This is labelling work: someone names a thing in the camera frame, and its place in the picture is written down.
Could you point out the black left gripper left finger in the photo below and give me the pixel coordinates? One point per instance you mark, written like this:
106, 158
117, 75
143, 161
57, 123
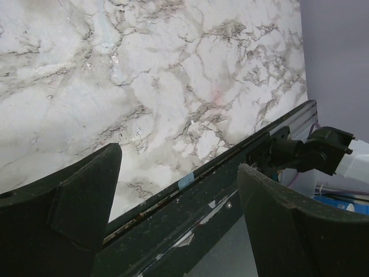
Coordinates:
56, 225

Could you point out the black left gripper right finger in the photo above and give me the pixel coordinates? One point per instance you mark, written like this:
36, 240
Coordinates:
294, 235

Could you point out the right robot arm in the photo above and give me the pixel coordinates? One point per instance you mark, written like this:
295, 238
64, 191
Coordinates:
328, 150

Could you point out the black metal base rail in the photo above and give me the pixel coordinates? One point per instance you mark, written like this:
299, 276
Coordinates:
168, 234

